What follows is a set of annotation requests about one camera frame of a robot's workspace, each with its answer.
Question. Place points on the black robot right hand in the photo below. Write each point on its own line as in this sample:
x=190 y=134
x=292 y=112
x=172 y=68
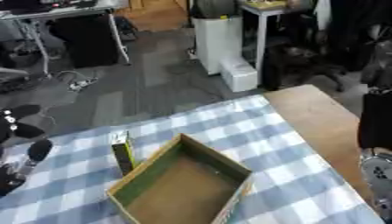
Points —
x=376 y=122

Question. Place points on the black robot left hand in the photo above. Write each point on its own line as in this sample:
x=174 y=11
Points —
x=35 y=150

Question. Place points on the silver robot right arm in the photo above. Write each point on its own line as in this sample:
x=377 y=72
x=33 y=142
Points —
x=378 y=172

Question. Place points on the small white box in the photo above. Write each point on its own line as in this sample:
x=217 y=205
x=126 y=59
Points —
x=239 y=74

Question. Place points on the tan cardboard box green inside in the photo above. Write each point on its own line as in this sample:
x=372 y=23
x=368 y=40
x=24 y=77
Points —
x=178 y=180

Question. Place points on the white power strip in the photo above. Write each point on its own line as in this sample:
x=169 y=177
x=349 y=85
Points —
x=81 y=84

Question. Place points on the small green carton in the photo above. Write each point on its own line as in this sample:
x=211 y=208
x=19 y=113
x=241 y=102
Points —
x=123 y=157

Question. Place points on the black cabinet under desk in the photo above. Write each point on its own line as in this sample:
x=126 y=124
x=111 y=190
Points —
x=89 y=40

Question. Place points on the white desk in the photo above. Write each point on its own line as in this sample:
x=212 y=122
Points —
x=61 y=11

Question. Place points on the white side table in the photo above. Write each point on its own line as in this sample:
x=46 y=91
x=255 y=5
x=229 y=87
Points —
x=261 y=35

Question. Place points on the tall white cabinet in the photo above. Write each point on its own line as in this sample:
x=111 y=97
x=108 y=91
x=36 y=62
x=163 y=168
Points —
x=217 y=40

